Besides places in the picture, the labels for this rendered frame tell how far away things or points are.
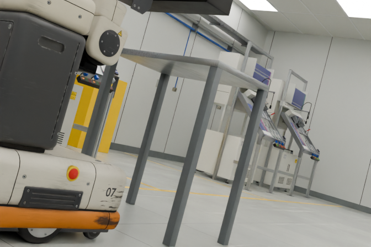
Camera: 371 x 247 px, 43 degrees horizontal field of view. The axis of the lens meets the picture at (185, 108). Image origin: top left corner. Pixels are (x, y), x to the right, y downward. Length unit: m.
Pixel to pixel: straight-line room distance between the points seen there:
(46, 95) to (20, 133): 0.14
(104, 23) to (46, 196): 0.69
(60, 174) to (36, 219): 0.15
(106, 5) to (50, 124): 0.55
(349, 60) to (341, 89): 0.56
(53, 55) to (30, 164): 0.34
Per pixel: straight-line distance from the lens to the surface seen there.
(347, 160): 8.88
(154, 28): 6.96
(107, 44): 1.86
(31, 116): 1.52
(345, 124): 8.97
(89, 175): 1.66
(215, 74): 1.99
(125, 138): 6.86
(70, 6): 1.56
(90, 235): 1.82
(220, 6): 2.08
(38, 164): 1.53
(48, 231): 1.64
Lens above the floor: 0.46
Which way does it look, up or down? 3 degrees up
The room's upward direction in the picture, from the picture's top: 15 degrees clockwise
